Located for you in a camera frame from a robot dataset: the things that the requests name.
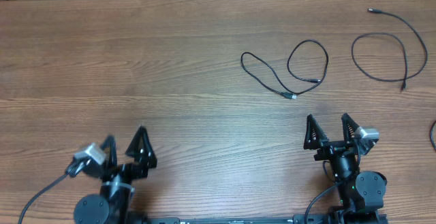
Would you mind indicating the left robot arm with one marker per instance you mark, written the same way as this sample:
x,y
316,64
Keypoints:
x,y
111,204

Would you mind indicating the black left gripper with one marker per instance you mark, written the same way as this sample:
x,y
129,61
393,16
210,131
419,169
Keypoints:
x,y
134,171

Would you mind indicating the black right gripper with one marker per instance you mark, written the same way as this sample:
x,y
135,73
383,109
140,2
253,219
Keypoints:
x,y
328,148

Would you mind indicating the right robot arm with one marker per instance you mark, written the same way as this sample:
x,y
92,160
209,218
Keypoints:
x,y
361,194

